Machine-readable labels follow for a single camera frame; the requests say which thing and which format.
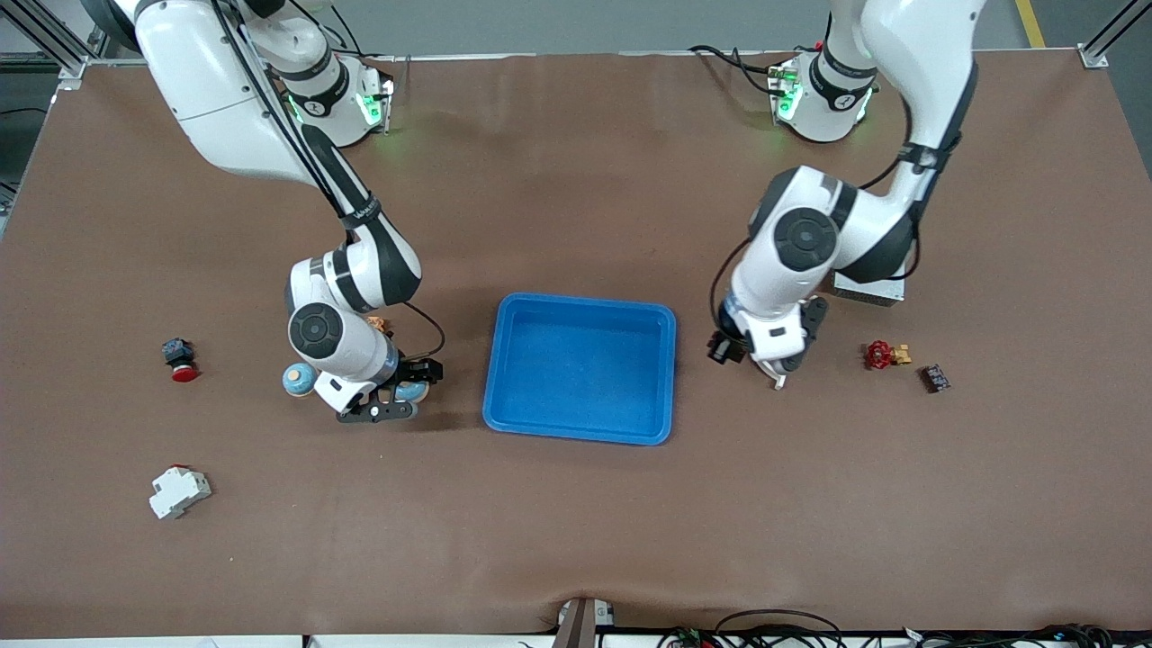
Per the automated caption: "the blue plastic tray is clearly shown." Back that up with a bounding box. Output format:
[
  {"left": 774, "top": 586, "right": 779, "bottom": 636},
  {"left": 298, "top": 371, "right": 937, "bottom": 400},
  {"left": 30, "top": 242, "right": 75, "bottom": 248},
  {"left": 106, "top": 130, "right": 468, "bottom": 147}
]
[{"left": 482, "top": 292, "right": 678, "bottom": 446}]

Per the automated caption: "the brass valve red handwheel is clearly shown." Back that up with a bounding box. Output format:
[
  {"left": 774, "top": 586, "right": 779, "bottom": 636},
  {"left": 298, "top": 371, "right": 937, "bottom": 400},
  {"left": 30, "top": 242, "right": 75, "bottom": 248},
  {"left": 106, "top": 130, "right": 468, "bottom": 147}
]
[{"left": 865, "top": 339, "right": 913, "bottom": 372}]

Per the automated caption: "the silver metal power supply box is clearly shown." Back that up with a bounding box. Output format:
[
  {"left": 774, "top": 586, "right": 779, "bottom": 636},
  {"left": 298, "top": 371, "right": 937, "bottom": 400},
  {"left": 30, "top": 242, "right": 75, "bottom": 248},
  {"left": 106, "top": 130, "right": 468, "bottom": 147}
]
[{"left": 832, "top": 270, "right": 906, "bottom": 308}]

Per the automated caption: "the red emergency stop button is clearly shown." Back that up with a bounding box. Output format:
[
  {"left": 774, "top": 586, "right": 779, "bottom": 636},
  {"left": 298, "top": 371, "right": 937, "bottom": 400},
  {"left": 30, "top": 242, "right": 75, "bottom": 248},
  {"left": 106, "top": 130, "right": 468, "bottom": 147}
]
[{"left": 162, "top": 337, "right": 200, "bottom": 383}]

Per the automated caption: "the brown table cover sheet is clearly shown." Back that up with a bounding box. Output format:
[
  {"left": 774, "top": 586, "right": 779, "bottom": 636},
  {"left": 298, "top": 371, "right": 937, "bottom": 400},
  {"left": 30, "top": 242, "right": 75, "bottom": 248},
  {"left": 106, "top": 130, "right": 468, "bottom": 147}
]
[{"left": 0, "top": 49, "right": 1152, "bottom": 642}]

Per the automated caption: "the white circuit breaker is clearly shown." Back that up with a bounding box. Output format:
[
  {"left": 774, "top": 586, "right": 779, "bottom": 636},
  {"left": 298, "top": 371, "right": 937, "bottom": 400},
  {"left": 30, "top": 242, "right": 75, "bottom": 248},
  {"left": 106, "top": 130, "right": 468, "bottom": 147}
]
[{"left": 148, "top": 465, "right": 213, "bottom": 521}]

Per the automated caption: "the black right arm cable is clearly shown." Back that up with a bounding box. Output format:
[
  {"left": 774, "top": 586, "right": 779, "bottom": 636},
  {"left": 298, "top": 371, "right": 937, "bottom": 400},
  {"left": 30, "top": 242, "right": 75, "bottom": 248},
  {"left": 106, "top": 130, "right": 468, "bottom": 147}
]
[{"left": 211, "top": 0, "right": 448, "bottom": 361}]

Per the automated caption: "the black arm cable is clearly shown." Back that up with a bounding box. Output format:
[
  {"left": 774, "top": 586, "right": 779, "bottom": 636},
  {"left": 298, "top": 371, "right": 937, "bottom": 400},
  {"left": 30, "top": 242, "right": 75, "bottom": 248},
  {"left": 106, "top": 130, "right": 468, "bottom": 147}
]
[
  {"left": 211, "top": 0, "right": 448, "bottom": 361},
  {"left": 709, "top": 94, "right": 964, "bottom": 338}
]

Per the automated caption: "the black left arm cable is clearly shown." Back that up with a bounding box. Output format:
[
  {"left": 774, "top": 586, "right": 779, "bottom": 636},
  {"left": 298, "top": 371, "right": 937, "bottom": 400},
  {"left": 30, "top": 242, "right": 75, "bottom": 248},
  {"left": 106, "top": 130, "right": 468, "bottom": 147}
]
[{"left": 709, "top": 94, "right": 964, "bottom": 338}]

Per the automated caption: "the black looped cable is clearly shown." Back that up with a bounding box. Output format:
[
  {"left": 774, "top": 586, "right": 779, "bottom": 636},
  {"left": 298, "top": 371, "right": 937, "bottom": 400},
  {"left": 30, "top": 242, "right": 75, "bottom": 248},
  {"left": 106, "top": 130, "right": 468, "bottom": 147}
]
[{"left": 714, "top": 609, "right": 844, "bottom": 648}]

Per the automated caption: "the grey metal clamp bracket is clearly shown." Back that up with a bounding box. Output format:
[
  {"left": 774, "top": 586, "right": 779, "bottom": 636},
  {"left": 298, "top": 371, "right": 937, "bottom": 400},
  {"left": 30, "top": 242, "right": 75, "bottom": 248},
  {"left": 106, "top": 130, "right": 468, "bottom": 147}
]
[{"left": 553, "top": 597, "right": 618, "bottom": 648}]

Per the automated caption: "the black cable bundle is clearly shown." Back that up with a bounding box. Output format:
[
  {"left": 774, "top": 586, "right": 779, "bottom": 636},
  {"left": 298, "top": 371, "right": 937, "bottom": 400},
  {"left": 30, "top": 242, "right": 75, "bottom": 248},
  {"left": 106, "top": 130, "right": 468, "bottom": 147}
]
[{"left": 900, "top": 623, "right": 1117, "bottom": 648}]

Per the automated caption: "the aluminium frame profile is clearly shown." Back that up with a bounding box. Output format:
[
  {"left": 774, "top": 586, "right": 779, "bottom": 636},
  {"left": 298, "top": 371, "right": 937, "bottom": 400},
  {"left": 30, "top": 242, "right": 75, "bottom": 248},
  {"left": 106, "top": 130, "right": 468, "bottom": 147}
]
[
  {"left": 0, "top": 0, "right": 118, "bottom": 91},
  {"left": 1078, "top": 0, "right": 1152, "bottom": 70}
]

